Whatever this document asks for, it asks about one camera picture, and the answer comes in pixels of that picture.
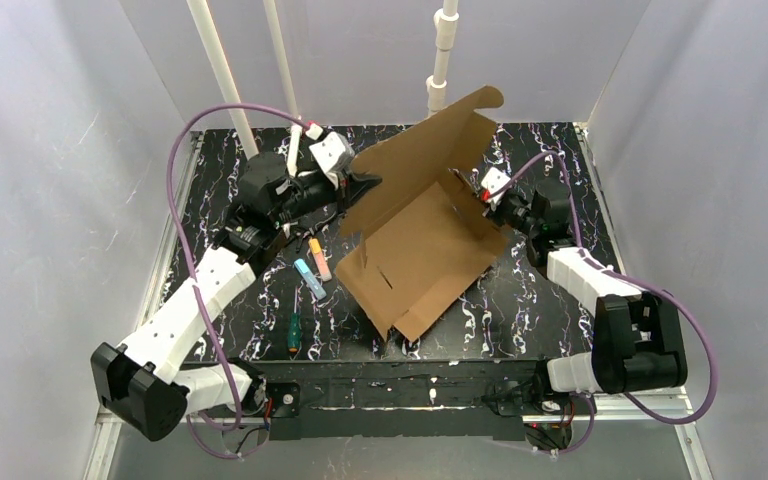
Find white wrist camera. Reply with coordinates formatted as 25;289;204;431
480;167;511;208
304;122;355;188

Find white PVC pipe frame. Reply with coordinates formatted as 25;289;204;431
185;0;462;179

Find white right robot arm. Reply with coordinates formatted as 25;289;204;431
480;179;687;397

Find light blue marker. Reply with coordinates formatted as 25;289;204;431
293;258;327;301

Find green handled screwdriver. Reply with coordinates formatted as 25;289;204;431
287;313;302;354

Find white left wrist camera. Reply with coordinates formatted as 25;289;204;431
304;122;355;188

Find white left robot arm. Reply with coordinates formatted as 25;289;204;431
90;152;382;441

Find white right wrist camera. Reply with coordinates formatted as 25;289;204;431
480;167;511;208

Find black grey pliers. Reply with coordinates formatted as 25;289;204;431
290;221;330;253

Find black front mounting rail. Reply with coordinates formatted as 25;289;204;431
201;357;597;442

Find brown cardboard box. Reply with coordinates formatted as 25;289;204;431
336;85;508;341

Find orange pink marker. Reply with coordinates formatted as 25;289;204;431
308;238;333;282

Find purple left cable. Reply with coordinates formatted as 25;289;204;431
165;103;316;461

